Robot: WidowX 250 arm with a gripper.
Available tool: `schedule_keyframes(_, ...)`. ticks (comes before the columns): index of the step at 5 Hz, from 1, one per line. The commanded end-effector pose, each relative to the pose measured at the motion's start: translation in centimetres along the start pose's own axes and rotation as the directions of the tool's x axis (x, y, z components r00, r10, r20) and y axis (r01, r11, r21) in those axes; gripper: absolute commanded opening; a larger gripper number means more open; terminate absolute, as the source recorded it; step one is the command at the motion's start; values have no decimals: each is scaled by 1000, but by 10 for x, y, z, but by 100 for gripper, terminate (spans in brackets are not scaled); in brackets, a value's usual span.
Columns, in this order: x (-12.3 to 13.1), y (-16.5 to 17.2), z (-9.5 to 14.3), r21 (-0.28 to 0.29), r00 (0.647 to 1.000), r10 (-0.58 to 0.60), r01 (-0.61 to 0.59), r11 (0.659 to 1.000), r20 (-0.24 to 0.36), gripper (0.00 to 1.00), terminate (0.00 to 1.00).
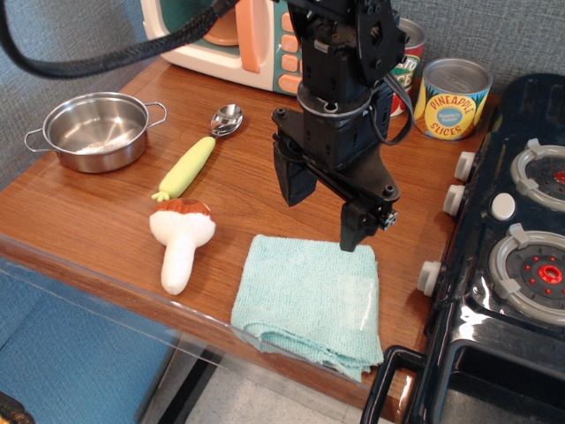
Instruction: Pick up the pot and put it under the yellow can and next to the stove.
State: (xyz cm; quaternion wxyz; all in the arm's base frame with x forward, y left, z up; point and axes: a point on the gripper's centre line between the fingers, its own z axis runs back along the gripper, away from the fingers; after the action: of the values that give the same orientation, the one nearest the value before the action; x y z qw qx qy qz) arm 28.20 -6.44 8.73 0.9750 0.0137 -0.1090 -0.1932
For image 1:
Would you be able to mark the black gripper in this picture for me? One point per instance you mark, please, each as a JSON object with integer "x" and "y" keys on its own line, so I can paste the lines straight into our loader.
{"x": 338, "y": 144}

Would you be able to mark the small stainless steel pot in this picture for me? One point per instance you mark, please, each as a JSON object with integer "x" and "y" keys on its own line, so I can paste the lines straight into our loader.
{"x": 97, "y": 132}

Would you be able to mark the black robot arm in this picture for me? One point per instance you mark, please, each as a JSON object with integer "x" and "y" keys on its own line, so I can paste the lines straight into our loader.
{"x": 349, "y": 50}

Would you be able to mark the tomato sauce can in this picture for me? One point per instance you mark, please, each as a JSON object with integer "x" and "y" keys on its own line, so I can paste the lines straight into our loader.
{"x": 407, "y": 70}

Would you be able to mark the yellow pineapple slices can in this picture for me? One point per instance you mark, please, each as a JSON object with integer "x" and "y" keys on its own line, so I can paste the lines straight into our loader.
{"x": 451, "y": 98}

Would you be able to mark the black toy stove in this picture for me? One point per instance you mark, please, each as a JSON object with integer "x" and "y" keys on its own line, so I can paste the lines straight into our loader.
{"x": 495, "y": 334}

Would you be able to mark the folded teal towel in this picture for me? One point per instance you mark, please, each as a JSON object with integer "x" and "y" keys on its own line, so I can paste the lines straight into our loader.
{"x": 313, "y": 300}

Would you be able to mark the plush mushroom toy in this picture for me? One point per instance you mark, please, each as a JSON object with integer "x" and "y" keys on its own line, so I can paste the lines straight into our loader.
{"x": 182, "y": 226}

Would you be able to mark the toy microwave oven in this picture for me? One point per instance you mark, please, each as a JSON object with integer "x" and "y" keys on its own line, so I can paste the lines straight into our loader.
{"x": 253, "y": 44}

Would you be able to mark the clear acrylic table guard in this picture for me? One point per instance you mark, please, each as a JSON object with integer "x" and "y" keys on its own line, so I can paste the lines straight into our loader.
{"x": 69, "y": 357}

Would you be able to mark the spoon with green handle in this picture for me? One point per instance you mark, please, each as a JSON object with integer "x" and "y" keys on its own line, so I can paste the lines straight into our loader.
{"x": 224, "y": 122}

